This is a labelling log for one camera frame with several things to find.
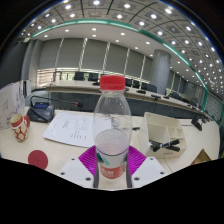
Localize black marker pen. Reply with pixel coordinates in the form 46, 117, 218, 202
149, 138, 181, 153

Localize row of black office chairs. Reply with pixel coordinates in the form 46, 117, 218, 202
73, 70, 158, 93

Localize flat round red coaster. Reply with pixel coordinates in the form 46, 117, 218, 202
27, 149, 49, 170

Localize clear red-capped water bottle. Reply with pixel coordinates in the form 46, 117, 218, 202
92, 75, 133, 180

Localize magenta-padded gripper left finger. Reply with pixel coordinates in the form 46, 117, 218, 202
58, 144, 100, 190

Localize recessed ceiling lights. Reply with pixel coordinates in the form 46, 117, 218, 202
19, 0, 224, 89

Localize red and brown cardboard box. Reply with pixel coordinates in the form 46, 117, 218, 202
191, 148, 213, 166

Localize printed white paper sheet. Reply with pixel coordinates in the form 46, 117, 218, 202
42, 111, 113, 148

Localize red and white mug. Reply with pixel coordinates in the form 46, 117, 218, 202
9, 113, 31, 143

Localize white copy paper carton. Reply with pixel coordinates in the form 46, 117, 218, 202
0, 79, 28, 131

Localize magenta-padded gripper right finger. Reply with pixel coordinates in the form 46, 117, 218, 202
125, 145, 168, 189

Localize white desk organizer box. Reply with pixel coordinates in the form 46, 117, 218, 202
138, 111, 188, 159

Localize long curved conference desk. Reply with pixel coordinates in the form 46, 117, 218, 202
46, 79, 208, 119

